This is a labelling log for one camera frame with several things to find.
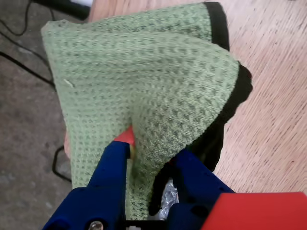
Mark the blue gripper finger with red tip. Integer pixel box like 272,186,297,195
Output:
165,148,236,230
43,126,137,230

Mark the crinkled silver foil piece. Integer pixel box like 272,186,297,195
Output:
160,178,180,220

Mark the green waffle cloth black trim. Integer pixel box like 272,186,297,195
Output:
40,1,254,221

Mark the black metal bar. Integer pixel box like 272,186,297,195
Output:
35,0,92,20

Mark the black looped floor cable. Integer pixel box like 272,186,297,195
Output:
51,144,72,183

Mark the red camera mount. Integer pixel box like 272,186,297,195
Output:
201,191,307,230

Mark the thick black floor cable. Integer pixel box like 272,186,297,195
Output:
0,51,56,91

